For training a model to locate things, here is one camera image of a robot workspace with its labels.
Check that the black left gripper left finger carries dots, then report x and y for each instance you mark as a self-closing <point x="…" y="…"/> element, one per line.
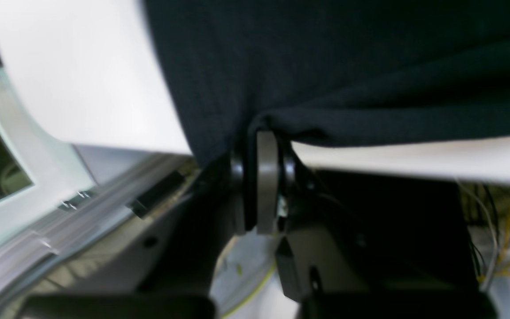
<point x="166" y="272"/>

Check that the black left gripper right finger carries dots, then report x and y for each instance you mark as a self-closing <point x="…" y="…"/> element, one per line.
<point x="357" y="246"/>

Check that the black T-shirt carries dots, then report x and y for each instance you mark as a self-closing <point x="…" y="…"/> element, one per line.
<point x="334" y="73"/>

